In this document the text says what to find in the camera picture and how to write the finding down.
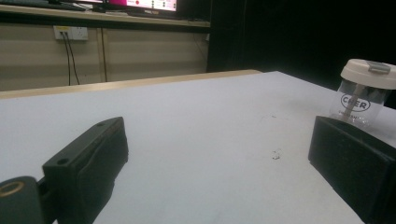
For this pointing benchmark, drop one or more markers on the wooden desk with black edge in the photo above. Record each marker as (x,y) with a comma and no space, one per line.
(93,17)

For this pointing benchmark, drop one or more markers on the white table sheet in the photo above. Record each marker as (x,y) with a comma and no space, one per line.
(202,124)

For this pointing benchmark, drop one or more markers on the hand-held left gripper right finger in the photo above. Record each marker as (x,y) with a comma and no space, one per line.
(351,161)

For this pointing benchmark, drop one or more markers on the computer monitor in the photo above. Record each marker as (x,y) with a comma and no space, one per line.
(146,4)

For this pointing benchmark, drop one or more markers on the beige straw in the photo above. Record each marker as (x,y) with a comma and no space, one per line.
(355,99)

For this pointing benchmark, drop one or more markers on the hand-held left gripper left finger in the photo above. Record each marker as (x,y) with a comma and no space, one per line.
(90,161)

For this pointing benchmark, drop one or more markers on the white wall socket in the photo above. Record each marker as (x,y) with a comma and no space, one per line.
(77,32)

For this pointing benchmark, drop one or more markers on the black curtain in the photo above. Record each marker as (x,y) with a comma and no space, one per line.
(295,37)

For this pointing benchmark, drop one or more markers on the clear cup with cream lid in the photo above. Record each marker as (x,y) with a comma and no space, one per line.
(364,74)

